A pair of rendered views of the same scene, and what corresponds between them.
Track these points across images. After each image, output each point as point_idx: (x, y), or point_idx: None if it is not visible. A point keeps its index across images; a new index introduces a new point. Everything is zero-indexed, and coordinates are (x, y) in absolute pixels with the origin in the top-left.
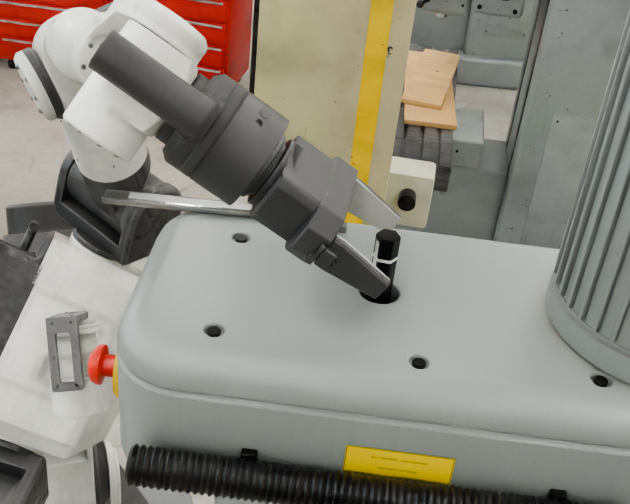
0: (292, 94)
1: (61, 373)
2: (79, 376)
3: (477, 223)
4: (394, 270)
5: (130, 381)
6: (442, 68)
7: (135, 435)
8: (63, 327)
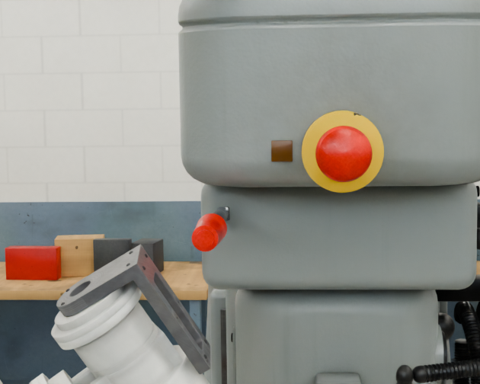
0: None
1: (167, 360)
2: (197, 328)
3: None
4: None
5: None
6: None
7: None
8: (149, 267)
